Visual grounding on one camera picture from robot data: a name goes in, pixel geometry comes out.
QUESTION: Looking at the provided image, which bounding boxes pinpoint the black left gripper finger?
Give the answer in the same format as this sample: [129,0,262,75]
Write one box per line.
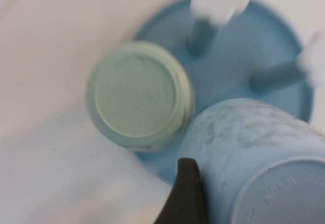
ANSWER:
[155,157,204,224]

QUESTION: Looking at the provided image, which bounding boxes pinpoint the blue plastic cup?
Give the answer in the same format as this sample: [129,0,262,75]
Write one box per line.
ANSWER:
[177,98,325,224]

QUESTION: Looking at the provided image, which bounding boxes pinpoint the green plastic cup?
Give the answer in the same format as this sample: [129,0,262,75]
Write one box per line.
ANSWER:
[85,40,197,154]

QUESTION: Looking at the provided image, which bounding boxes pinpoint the blue cup stand white caps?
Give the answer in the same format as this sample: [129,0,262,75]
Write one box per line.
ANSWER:
[131,0,325,185]

